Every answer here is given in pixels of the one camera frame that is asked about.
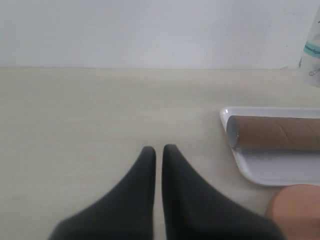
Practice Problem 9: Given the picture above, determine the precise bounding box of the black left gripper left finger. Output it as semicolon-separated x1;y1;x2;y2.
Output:
49;146;156;240

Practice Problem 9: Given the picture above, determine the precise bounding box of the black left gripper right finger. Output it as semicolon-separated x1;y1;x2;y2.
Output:
161;144;285;240

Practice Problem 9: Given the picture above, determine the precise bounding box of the brown cardboard tube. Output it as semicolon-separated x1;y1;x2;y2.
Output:
226;115;320;151

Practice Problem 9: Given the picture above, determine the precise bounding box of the printed white paper towel roll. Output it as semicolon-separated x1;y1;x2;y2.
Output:
298;7;320;88

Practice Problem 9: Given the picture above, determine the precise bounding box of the wooden paper towel holder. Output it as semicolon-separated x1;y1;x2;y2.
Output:
265;184;320;240

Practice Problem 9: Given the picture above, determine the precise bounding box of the white rectangular tray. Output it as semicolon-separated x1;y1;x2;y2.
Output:
219;106;320;186

